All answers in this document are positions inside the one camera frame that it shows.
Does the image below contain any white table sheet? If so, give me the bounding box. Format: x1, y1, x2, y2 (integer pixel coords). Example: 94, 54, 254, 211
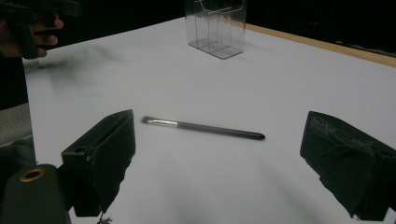
22, 17, 396, 224

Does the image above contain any black makeup brush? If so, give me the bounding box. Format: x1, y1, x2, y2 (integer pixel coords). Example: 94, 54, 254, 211
141, 116, 266, 141

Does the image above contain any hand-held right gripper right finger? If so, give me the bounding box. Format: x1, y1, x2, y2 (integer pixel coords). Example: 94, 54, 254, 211
300, 110, 396, 222

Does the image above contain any clear acrylic organizer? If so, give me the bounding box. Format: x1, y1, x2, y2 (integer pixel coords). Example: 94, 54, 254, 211
184, 0, 248, 60

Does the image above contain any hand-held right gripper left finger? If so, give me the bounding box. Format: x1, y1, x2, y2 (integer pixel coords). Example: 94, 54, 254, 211
61, 109, 136, 217

